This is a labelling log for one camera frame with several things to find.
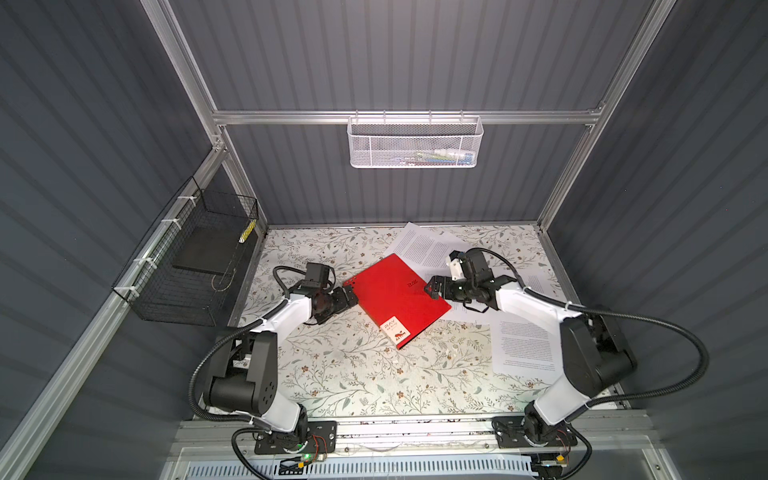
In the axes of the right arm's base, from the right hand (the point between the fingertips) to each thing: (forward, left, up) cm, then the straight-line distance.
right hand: (439, 290), depth 91 cm
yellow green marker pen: (+7, +54, +20) cm, 58 cm away
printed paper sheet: (+8, -36, -9) cm, 38 cm away
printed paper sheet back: (+23, +2, -8) cm, 24 cm away
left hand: (-3, +29, -3) cm, 29 cm away
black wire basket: (-8, +65, +21) cm, 69 cm away
